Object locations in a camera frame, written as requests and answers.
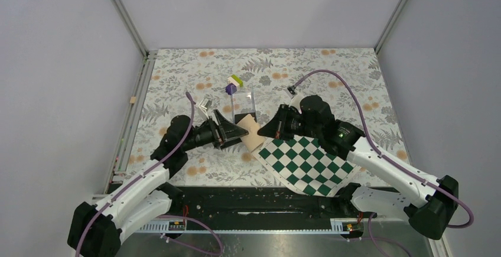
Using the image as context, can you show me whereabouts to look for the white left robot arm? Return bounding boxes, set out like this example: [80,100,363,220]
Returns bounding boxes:
[67,110,249,256]

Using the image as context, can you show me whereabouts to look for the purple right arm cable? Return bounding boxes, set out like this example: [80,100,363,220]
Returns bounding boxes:
[287,69,474,256]

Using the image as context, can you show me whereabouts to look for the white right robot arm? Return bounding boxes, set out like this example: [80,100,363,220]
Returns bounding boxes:
[257,95,460,240]

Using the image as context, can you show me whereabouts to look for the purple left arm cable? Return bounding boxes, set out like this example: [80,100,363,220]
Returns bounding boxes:
[74,92,225,257]

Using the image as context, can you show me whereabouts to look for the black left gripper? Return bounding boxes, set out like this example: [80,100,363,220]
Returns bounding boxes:
[183,110,249,151]

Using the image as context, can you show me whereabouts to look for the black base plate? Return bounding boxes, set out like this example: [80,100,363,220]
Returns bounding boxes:
[108,184,419,233]

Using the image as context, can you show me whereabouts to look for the green white chessboard mat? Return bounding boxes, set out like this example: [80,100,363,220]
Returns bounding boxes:
[252,137,360,197]

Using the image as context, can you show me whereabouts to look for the clear plastic card box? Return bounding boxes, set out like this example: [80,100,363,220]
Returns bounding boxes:
[230,85,257,123]

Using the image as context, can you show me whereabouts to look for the aluminium frame rail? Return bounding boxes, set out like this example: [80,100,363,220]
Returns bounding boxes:
[103,50,158,194]

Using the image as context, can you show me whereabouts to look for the floral table mat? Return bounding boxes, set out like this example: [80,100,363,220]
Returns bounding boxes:
[125,48,408,176]

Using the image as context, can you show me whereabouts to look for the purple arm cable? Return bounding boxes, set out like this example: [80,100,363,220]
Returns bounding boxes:
[74,92,225,257]
[287,69,474,256]

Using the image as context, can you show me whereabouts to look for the green white purple blocks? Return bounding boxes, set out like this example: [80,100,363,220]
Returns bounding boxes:
[225,74,243,95]

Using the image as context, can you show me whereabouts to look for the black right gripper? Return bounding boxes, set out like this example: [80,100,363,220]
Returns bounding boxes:
[258,104,322,141]

